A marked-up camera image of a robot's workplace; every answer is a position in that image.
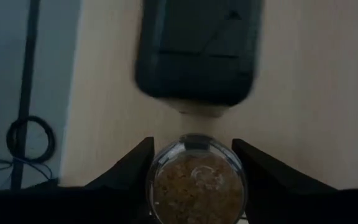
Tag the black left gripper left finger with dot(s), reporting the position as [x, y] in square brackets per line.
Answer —
[126, 168]

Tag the black spice tin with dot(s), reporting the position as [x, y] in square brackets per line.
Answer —
[197, 62]

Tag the clear jar brown spice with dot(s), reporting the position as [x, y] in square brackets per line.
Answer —
[197, 186]

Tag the black floor tape strip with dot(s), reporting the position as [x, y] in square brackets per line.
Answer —
[26, 77]

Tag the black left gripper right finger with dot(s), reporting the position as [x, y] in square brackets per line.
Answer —
[269, 174]

